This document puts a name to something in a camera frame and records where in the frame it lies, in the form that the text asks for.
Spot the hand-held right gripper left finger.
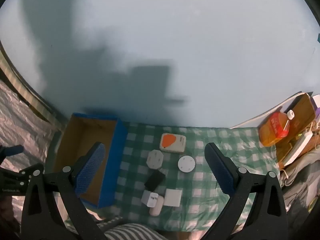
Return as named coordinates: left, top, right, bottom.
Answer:
left=21, top=142, right=108, bottom=240

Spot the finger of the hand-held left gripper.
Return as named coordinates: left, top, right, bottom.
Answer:
left=0, top=164, right=44, bottom=183
left=0, top=145, right=24, bottom=162

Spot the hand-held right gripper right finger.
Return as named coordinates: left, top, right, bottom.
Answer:
left=204, top=142, right=288, bottom=240

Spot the blue cardboard box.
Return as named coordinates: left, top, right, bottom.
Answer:
left=54, top=113, right=128, bottom=208

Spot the white square box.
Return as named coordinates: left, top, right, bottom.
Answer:
left=164, top=189, right=182, bottom=207

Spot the white charger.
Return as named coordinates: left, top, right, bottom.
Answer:
left=141, top=190, right=159, bottom=208

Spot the black rectangular case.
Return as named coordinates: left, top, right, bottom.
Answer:
left=144, top=170, right=166, bottom=192

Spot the white oval earbud case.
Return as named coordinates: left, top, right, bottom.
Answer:
left=149, top=195, right=164, bottom=216

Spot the silver foil mat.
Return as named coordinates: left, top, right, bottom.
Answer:
left=0, top=80, right=59, bottom=230

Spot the white round disc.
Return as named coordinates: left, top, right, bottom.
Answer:
left=178, top=155, right=195, bottom=173

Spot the green checked cloth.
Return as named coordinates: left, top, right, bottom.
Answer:
left=64, top=122, right=281, bottom=232

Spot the white device with orange patch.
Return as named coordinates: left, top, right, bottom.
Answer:
left=159, top=133, right=187, bottom=153

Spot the white plug adapter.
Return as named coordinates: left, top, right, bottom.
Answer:
left=147, top=149, right=165, bottom=170

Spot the orange drink bottle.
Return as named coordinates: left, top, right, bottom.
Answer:
left=259, top=110, right=295, bottom=147

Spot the grey striped clothing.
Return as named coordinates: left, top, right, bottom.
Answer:
left=100, top=224, right=170, bottom=240

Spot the grey cloth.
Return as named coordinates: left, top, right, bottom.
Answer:
left=279, top=150, right=320, bottom=230

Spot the brown cardboard box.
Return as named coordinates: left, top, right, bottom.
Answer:
left=275, top=93, right=316, bottom=167

